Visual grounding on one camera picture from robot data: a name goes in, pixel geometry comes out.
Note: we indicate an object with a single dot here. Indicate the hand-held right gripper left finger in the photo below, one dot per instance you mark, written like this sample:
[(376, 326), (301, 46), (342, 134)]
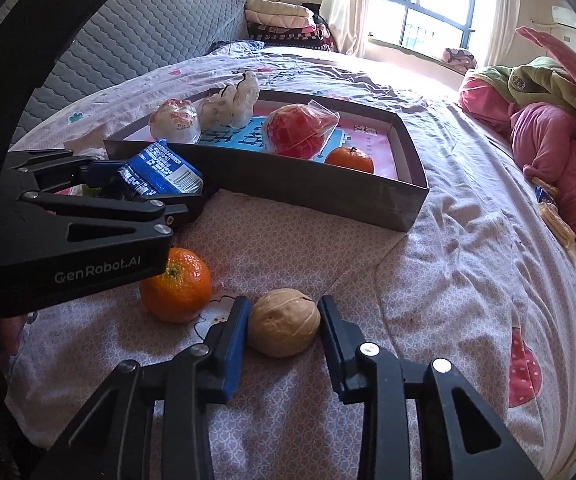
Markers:
[(233, 360)]

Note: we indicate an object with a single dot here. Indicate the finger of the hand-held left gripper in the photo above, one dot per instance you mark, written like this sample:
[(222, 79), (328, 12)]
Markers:
[(117, 212), (57, 170)]

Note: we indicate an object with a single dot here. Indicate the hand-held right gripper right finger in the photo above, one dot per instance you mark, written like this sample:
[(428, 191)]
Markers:
[(335, 355)]

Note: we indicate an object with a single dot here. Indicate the walnut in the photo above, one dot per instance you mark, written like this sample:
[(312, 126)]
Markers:
[(283, 322)]

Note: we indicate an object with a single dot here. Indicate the blue drink carton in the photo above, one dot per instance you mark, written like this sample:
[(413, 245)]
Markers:
[(167, 167)]

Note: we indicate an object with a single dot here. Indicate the foam net apple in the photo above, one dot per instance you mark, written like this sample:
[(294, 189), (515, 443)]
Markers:
[(175, 122)]

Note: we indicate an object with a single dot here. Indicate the shallow grey cardboard box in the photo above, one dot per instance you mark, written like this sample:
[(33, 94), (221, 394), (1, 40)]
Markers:
[(318, 200)]

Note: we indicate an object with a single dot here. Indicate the pale pink scrunchie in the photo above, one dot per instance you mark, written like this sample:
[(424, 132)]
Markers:
[(238, 105)]

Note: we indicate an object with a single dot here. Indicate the red apple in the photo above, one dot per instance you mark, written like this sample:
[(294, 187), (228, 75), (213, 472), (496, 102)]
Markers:
[(293, 132)]

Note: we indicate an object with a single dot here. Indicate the small mandarin orange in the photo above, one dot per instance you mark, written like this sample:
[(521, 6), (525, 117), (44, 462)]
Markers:
[(350, 160)]

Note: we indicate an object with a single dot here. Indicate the person's left hand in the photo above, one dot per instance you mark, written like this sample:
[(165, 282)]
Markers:
[(12, 335)]

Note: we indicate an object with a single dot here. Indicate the large mandarin orange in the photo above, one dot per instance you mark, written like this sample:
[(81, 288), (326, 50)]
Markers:
[(177, 290)]

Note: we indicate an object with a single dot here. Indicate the pink printed bed sheet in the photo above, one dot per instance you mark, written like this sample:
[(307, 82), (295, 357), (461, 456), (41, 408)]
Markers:
[(443, 285)]

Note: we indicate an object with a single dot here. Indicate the grey quilted headboard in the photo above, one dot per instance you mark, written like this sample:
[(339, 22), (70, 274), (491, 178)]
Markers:
[(142, 25)]

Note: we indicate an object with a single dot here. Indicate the dark blue printed cloth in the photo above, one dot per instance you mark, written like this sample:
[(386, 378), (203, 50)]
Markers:
[(227, 46)]

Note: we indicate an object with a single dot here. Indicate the pink children's book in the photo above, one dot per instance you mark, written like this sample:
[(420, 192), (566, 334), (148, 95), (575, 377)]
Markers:
[(363, 135)]

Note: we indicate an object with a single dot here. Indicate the stack of folded blankets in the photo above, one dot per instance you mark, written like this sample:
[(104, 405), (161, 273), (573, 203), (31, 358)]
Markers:
[(278, 20)]

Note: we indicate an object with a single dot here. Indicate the long yellow cracker packet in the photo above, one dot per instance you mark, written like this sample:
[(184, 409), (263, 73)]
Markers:
[(558, 222)]

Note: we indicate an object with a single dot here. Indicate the blue snack packet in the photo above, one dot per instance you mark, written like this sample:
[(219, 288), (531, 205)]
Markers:
[(547, 192)]

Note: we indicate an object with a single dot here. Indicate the small yellow cracker packet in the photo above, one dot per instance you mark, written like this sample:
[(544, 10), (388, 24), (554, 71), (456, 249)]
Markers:
[(541, 181)]

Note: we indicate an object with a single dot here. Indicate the black cloth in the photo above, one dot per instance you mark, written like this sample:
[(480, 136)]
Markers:
[(314, 12)]

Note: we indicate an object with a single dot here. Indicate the pink padded garment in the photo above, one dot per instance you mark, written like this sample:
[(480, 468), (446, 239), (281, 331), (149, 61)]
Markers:
[(548, 135)]

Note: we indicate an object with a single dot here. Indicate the cream curtain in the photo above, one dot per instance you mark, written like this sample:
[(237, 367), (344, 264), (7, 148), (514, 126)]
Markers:
[(350, 5), (503, 15)]

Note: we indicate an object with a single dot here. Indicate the folded patterned cloth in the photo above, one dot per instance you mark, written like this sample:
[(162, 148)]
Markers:
[(458, 57)]

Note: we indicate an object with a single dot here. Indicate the green jacket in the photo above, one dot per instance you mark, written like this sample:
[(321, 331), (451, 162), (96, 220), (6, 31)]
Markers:
[(543, 80)]

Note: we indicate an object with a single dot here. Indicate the barred window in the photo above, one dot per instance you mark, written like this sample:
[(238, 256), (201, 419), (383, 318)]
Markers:
[(418, 15)]

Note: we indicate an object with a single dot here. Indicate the pink fleece cloth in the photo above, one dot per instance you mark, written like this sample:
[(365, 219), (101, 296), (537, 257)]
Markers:
[(558, 50)]

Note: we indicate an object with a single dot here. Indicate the white air conditioner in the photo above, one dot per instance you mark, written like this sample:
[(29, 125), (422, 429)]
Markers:
[(568, 16)]

